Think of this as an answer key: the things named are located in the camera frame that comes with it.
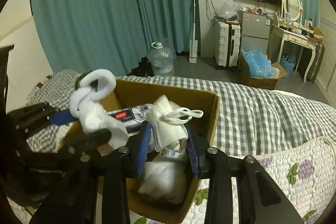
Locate white flat mop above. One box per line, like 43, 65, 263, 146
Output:
189, 0, 198, 64

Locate brown cardboard box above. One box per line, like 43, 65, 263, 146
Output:
57, 78, 221, 224

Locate white socks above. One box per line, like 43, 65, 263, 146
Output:
70, 69, 129, 149

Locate floral white quilt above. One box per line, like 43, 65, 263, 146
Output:
131, 135, 336, 224

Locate white oval vanity mirror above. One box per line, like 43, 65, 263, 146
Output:
282, 0, 303, 22

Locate grey checkered bed sheet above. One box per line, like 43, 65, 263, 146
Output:
27, 70, 335, 156

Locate silver mini fridge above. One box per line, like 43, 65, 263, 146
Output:
238, 11, 270, 54

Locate large floral tissue pack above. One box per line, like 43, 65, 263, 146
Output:
108, 103, 153, 134

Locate white suitcase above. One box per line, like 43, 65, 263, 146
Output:
214, 22, 240, 68

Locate white cloth bag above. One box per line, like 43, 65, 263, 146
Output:
138, 95, 203, 204

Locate clear plastic bag pile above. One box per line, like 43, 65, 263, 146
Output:
219, 1, 241, 20

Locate clear water jug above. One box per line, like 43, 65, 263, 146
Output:
146, 42, 174, 77

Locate box of blue bags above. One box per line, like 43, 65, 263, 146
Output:
239, 50, 288, 90

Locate dark striped suitcase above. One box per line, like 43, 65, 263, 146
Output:
306, 43, 325, 83

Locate white dressing table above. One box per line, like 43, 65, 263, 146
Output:
266, 24, 317, 83

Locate blue plastic basket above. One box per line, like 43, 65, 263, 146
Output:
280, 53, 296, 79

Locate small blue tissue pack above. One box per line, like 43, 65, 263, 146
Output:
159, 149, 188, 161

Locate large teal curtain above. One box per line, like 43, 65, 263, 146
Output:
30, 0, 194, 76

